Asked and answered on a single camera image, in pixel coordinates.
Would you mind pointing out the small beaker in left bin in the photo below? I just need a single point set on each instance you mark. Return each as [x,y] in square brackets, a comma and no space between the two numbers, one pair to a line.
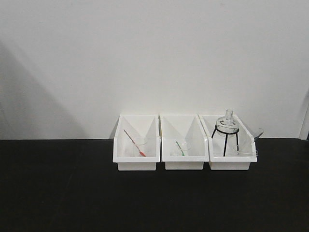
[141,142]

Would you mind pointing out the small beaker in bin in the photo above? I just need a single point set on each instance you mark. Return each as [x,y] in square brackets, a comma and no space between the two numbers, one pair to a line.
[177,152]
[141,142]

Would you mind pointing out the left white storage bin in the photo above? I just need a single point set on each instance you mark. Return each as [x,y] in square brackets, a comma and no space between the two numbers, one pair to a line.
[146,126]

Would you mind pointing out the white storage bin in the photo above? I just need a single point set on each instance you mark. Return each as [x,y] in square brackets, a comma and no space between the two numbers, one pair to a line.
[146,126]
[233,160]
[183,128]

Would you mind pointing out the red liquid test tube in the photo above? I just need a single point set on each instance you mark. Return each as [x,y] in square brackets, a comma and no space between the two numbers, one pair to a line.
[140,152]

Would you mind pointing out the middle white storage bin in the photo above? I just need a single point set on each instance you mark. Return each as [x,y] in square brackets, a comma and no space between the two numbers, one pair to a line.
[183,128]

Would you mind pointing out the small beaker in middle bin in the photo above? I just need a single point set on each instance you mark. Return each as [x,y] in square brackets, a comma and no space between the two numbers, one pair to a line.
[177,152]

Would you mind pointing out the round glass flask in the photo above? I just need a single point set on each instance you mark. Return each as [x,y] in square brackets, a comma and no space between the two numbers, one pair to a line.
[226,123]

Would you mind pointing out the right white storage bin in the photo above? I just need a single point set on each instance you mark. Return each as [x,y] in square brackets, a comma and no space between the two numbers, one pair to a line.
[233,160]

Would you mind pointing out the black wire tripod stand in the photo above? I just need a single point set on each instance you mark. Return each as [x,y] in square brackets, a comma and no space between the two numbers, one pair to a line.
[226,137]

